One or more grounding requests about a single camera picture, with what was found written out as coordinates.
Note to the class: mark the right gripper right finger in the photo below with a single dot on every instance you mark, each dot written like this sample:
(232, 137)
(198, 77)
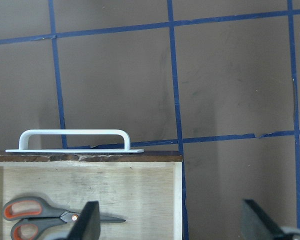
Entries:
(256, 224)

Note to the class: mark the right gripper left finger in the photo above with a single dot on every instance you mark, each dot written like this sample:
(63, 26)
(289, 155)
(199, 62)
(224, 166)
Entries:
(88, 226)

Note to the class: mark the brown wooden drawer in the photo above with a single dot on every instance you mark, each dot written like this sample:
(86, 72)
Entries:
(143, 189)

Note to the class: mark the white drawer handle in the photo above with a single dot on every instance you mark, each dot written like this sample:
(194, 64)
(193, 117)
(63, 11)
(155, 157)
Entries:
(82, 141)

